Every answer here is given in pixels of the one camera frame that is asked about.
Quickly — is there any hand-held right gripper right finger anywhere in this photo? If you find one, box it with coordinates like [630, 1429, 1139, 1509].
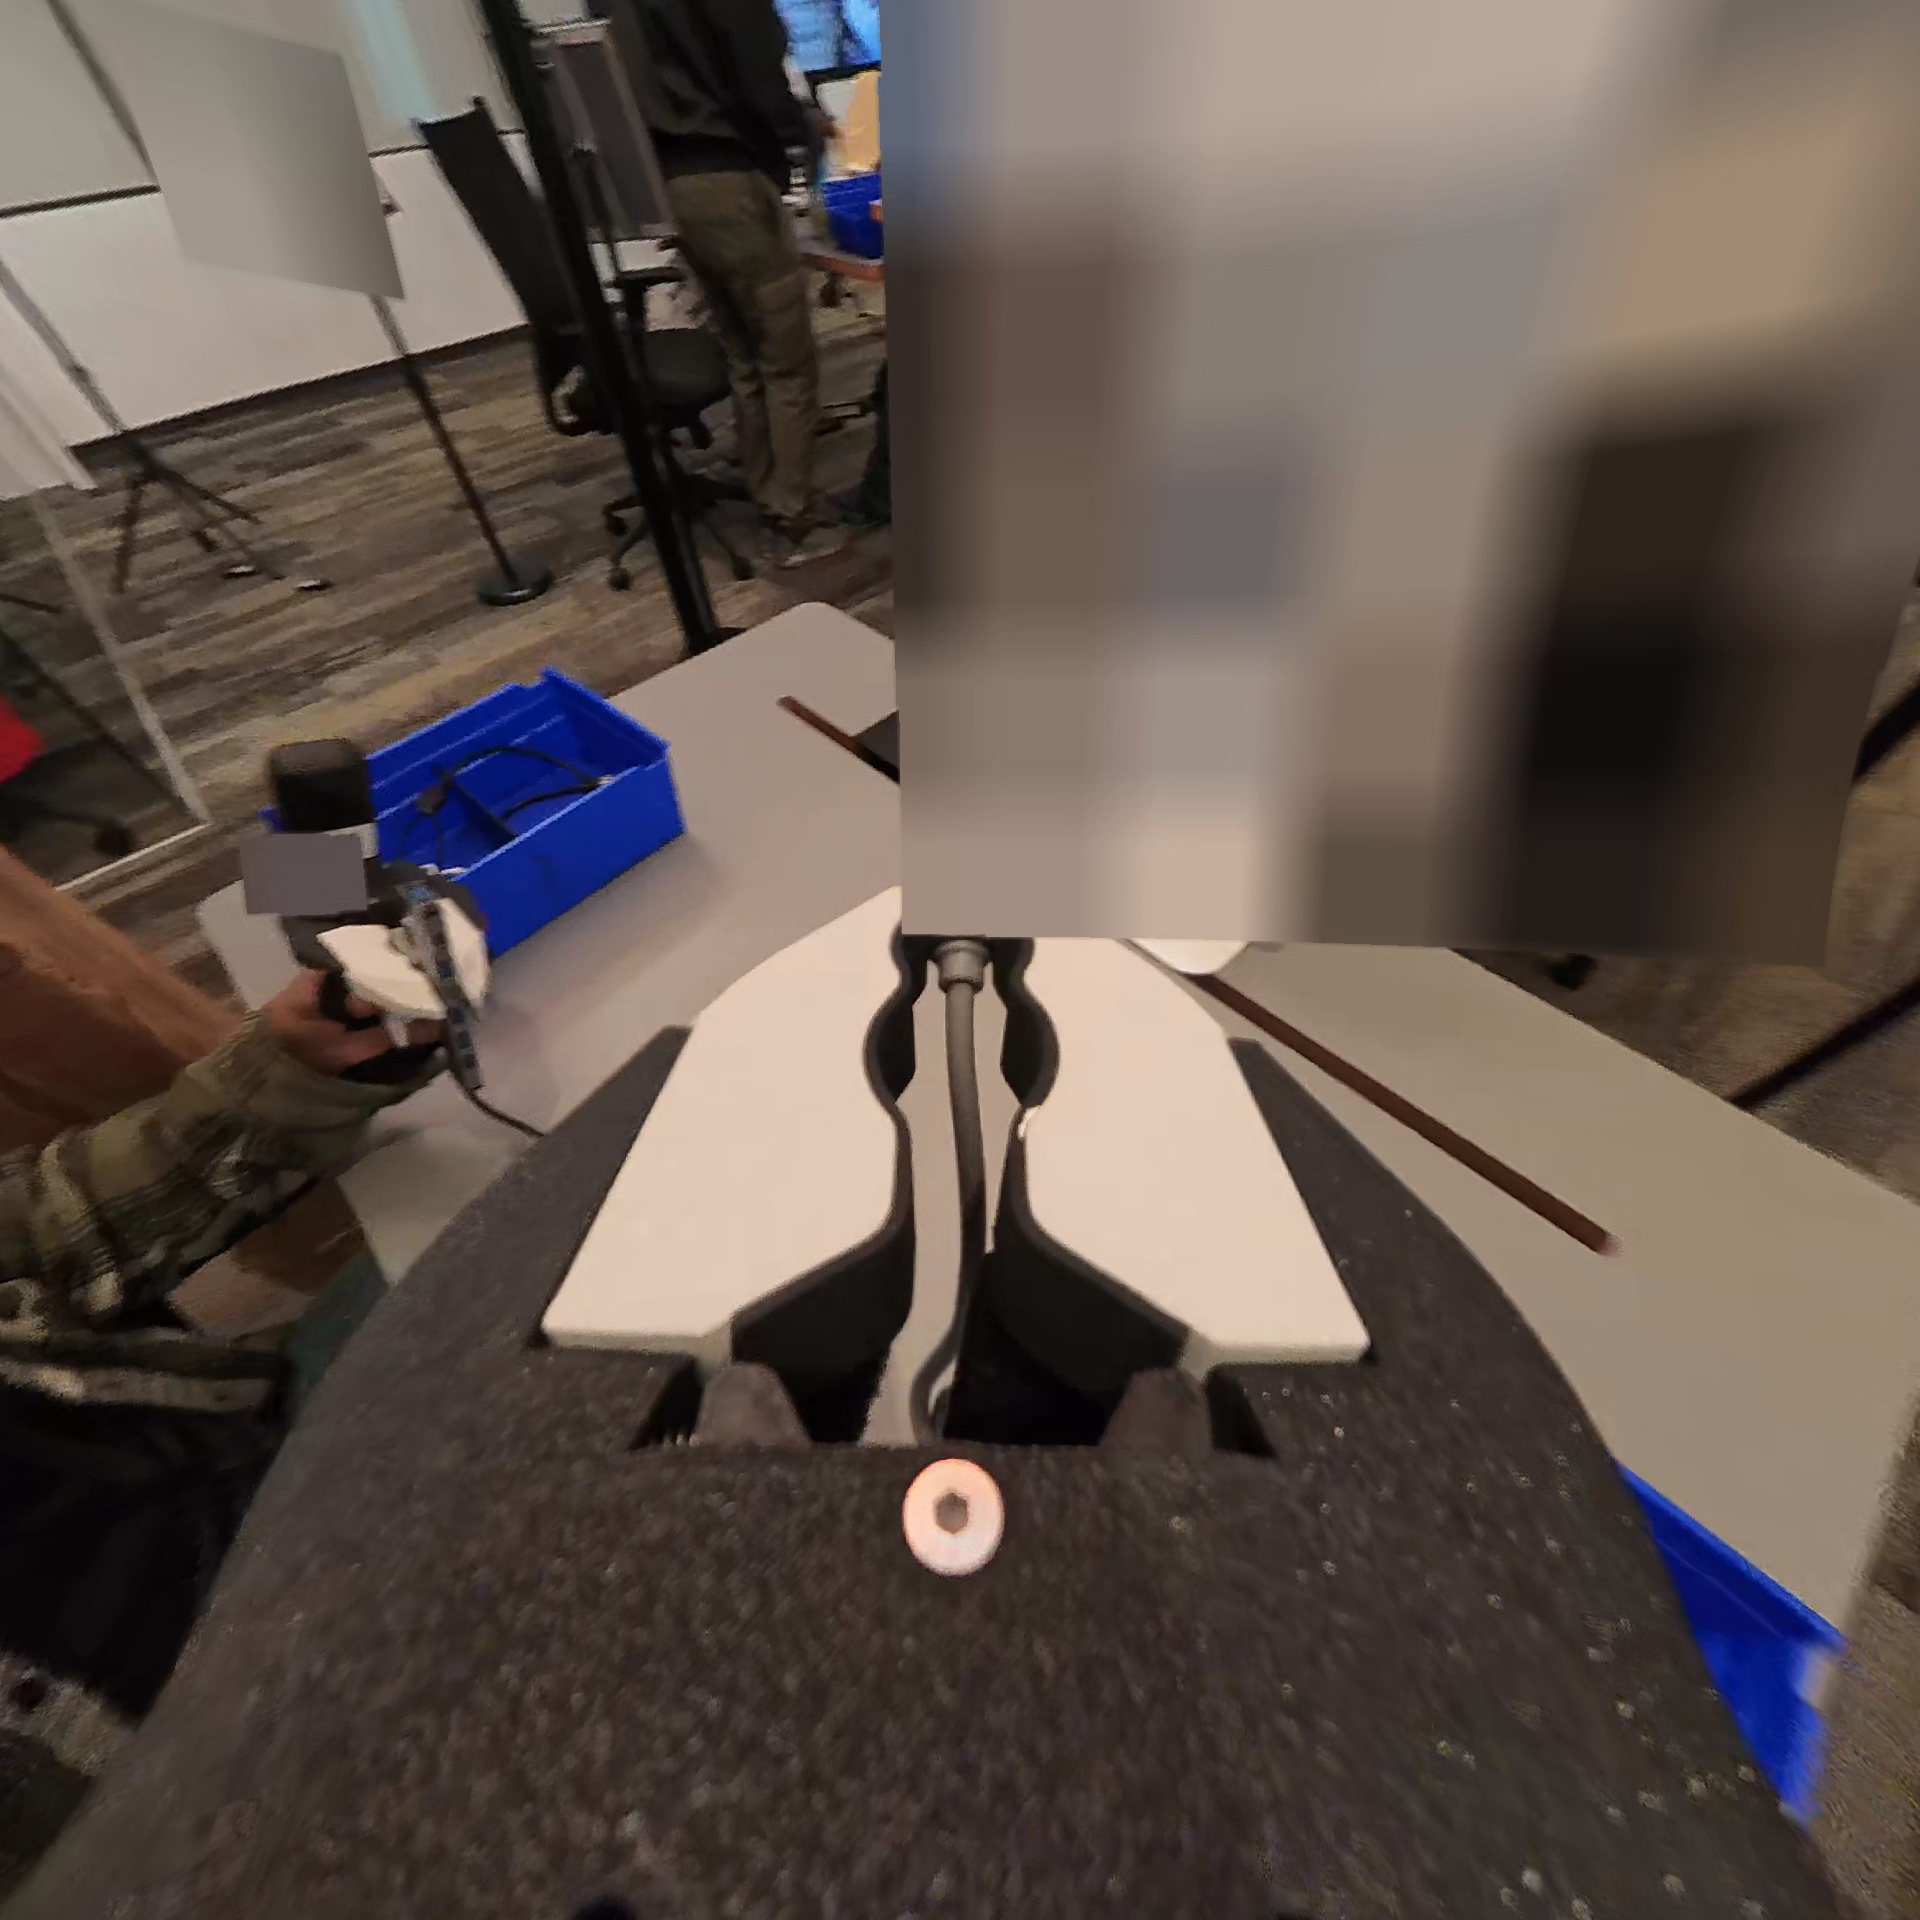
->
[942, 938, 1368, 1442]

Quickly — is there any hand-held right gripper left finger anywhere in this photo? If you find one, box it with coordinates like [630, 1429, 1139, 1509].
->
[540, 884, 916, 1409]

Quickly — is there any dark multiport USB hub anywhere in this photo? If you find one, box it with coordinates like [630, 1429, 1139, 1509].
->
[415, 882, 549, 1143]

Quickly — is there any blue plastic bin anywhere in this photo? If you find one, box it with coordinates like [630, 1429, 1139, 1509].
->
[262, 668, 687, 962]
[1615, 1462, 1849, 1823]

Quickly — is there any grey USB cable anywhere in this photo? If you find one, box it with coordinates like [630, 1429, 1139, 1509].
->
[901, 938, 995, 1445]

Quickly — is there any person's left forearm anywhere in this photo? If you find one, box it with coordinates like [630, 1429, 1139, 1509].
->
[0, 1017, 408, 1361]

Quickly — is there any person's left hand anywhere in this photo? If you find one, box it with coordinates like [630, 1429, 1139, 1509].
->
[262, 966, 452, 1086]

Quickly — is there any wooden cabinet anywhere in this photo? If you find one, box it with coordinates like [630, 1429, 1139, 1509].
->
[0, 844, 368, 1310]

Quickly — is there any round-base light stand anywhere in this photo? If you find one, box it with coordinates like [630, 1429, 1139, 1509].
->
[364, 285, 559, 607]

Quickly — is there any black tripod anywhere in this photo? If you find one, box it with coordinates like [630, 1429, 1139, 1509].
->
[89, 421, 325, 596]

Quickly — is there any black metal pole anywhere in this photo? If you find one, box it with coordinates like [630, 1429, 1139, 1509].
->
[477, 0, 740, 655]

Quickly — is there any black office chair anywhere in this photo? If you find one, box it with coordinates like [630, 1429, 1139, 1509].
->
[415, 95, 755, 593]

